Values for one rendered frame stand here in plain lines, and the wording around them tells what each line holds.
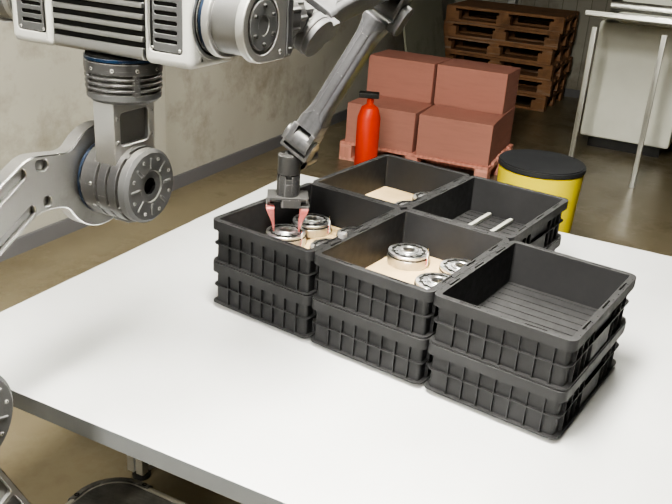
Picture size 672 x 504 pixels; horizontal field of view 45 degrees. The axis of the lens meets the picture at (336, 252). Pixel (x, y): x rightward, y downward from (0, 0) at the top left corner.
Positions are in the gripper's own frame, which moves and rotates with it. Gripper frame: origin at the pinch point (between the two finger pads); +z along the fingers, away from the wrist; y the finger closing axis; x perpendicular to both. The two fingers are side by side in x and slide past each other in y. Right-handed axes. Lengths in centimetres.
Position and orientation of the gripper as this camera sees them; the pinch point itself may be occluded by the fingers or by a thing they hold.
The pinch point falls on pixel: (286, 227)
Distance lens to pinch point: 206.8
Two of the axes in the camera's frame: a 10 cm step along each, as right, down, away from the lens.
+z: -0.7, 9.2, 3.9
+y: -10.0, -0.3, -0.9
